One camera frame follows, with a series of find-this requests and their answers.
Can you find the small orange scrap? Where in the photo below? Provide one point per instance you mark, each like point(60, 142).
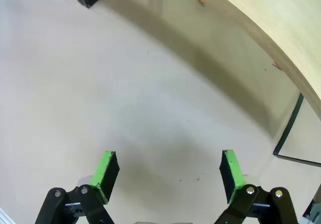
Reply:
point(200, 0)

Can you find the wooden shelf unit black frame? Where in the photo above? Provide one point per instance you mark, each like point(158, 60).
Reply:
point(276, 8)

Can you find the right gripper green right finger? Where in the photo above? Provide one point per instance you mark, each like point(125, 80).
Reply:
point(237, 173)

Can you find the aluminium profile rail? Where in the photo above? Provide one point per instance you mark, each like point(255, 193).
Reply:
point(5, 217)

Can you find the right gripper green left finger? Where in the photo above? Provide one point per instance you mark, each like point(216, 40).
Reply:
point(101, 173)

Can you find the small red scrap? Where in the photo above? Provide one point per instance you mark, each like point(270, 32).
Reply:
point(276, 65)

